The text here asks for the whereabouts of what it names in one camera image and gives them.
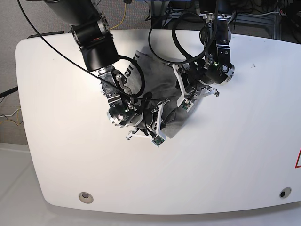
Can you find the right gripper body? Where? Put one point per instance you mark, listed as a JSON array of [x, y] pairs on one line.
[[149, 127]]

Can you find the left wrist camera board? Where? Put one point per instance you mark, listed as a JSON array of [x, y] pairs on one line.
[[186, 105]]

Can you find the table grommet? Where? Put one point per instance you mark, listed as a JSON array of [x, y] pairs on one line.
[[285, 193], [86, 198]]

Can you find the left table grommet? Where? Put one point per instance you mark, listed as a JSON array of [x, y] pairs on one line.
[[86, 198]]

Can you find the black table leg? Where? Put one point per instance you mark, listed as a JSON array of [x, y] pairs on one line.
[[157, 10]]

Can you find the right table grommet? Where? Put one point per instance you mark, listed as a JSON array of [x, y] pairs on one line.
[[285, 193]]

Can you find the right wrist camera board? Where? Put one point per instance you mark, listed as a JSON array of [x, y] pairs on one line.
[[157, 140]]

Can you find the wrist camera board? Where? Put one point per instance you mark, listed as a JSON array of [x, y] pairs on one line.
[[186, 105], [157, 140]]

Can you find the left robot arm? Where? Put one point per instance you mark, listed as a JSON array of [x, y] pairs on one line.
[[196, 74]]

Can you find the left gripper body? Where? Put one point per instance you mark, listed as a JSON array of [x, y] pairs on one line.
[[190, 88]]

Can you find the grey T-shirt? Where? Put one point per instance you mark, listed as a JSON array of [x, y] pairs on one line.
[[161, 81]]

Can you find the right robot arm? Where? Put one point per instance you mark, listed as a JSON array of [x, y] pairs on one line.
[[91, 32]]

